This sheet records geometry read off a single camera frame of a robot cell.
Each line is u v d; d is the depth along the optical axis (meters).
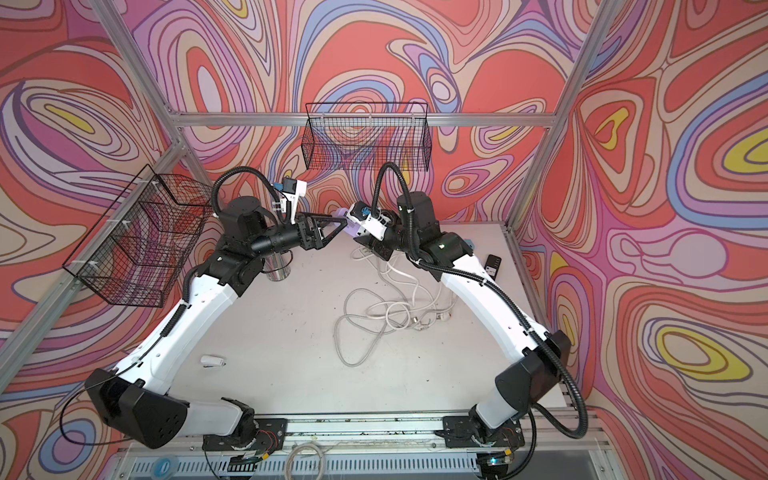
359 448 0.72
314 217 0.65
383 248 0.64
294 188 0.58
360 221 0.59
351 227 0.62
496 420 0.60
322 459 0.70
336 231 0.61
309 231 0.58
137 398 0.38
